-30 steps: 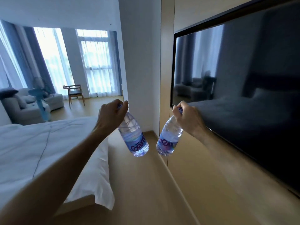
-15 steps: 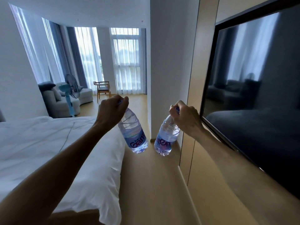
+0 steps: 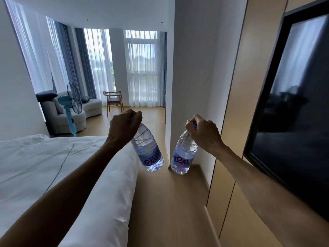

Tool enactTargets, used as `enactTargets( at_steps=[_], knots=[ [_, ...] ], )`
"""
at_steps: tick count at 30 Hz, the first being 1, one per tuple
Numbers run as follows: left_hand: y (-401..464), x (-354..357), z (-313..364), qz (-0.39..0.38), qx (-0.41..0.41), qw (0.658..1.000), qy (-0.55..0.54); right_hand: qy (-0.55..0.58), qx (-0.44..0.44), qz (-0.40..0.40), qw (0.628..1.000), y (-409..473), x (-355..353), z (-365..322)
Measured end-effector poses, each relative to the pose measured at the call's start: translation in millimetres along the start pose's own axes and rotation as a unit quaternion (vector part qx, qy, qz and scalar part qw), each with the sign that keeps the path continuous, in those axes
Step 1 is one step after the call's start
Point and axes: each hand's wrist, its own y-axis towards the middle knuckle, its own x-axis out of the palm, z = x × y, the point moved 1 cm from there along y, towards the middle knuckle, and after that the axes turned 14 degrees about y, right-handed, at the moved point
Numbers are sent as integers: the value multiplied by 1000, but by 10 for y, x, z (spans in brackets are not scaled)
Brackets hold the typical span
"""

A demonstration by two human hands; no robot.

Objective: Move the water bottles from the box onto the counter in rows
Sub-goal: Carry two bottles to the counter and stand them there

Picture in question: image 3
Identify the person's right hand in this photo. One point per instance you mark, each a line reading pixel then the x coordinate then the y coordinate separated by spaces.
pixel 205 133

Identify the person's left hand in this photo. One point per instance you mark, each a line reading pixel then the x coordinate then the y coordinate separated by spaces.
pixel 122 128

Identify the person's left fingers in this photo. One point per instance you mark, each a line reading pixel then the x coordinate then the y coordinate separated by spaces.
pixel 133 117

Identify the person's right fingers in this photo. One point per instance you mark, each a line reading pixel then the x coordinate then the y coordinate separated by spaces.
pixel 192 126

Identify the clear plastic water bottle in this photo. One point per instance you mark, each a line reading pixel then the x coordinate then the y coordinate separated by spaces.
pixel 183 154
pixel 147 149

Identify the person's right forearm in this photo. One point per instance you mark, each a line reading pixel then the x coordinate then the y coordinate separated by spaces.
pixel 272 198

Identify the person's left forearm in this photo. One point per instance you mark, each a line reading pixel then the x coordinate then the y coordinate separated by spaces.
pixel 59 195

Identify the wooden armchair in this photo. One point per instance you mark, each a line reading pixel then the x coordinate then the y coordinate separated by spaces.
pixel 113 100

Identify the white sheer curtain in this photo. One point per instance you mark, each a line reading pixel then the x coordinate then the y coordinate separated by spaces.
pixel 36 48
pixel 99 61
pixel 141 69

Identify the dark grey cushion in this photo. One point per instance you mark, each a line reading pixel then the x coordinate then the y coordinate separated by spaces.
pixel 46 95
pixel 85 99

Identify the grey curved sofa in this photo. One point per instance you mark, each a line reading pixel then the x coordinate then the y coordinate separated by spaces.
pixel 77 113

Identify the light blue standing fan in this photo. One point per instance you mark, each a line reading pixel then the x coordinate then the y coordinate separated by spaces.
pixel 72 105

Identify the blue grey drape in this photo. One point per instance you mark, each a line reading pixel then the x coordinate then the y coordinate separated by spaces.
pixel 84 61
pixel 68 56

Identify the white bed duvet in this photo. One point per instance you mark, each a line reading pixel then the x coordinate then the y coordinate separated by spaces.
pixel 51 182

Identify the wooden wall panel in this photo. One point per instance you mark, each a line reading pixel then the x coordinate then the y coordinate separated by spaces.
pixel 236 141

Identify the black wall television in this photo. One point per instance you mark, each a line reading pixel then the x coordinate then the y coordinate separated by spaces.
pixel 293 113

